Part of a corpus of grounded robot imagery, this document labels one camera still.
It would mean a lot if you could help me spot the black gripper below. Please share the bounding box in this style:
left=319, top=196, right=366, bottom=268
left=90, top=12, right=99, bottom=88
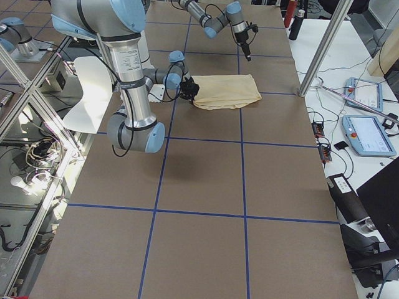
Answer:
left=234, top=30, right=251, bottom=62
left=180, top=78, right=200, bottom=100

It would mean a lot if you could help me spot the cream printed t-shirt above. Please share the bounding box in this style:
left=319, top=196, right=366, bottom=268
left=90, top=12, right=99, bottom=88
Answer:
left=193, top=75, right=262, bottom=110

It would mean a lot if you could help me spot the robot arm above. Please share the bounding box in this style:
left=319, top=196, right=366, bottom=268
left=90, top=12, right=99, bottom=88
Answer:
left=170, top=0, right=259, bottom=62
left=51, top=1, right=200, bottom=153

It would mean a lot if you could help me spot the black water bottle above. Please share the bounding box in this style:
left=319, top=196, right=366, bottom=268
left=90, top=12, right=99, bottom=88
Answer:
left=289, top=9, right=305, bottom=40

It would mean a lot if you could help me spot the red cylinder bottle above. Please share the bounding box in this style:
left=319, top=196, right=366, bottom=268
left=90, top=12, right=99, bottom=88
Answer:
left=284, top=0, right=297, bottom=28

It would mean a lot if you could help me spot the metal rod with white hook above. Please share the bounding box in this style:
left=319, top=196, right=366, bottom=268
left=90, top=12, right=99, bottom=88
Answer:
left=314, top=76, right=399, bottom=125

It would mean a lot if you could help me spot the far blue teach pendant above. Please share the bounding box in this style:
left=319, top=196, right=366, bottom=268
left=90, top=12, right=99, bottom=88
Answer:
left=344, top=77, right=383, bottom=112

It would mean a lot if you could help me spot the blue teach pendant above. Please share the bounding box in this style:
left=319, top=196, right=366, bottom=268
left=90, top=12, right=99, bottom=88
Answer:
left=342, top=115, right=397, bottom=157
left=344, top=77, right=383, bottom=112

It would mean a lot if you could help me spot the near blue teach pendant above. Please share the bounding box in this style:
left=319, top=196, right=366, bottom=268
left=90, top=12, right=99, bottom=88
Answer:
left=342, top=115, right=397, bottom=157

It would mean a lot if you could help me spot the black monitor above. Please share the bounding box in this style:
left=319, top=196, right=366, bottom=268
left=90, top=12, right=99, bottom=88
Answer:
left=357, top=159, right=398, bottom=249

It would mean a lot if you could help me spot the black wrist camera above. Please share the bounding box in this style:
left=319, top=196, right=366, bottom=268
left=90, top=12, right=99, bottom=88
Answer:
left=246, top=22, right=259, bottom=34

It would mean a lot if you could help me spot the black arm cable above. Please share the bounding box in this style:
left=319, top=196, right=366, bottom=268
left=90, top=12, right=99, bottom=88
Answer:
left=110, top=52, right=188, bottom=158
left=204, top=2, right=258, bottom=47

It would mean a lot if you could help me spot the aluminium frame post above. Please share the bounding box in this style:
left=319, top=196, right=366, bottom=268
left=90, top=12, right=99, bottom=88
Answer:
left=297, top=0, right=353, bottom=97

